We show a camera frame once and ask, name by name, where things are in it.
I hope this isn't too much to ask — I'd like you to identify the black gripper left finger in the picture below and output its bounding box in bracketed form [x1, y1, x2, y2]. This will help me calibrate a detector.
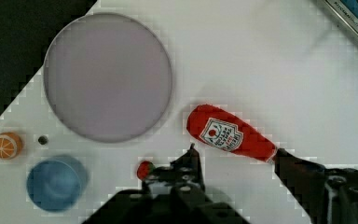
[142, 144, 205, 198]

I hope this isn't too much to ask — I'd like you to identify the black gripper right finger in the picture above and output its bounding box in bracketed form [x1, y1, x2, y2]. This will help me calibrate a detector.
[274, 148, 358, 224]

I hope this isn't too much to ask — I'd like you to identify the red felt ketchup bottle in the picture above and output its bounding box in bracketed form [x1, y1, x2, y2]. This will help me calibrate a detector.
[186, 105, 278, 163]

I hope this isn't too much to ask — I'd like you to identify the red felt strawberry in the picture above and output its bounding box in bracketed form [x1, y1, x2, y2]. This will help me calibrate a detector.
[136, 161, 155, 180]

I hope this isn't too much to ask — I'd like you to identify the round pale grey plate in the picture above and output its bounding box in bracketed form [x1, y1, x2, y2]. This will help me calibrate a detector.
[43, 13, 173, 143]

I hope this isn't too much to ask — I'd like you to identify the orange slice toy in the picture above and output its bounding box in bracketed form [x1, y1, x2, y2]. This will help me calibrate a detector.
[0, 132, 23, 160]

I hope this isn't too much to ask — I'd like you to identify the metal rail with blue strip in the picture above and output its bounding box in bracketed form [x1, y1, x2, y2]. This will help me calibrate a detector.
[318, 0, 358, 55]

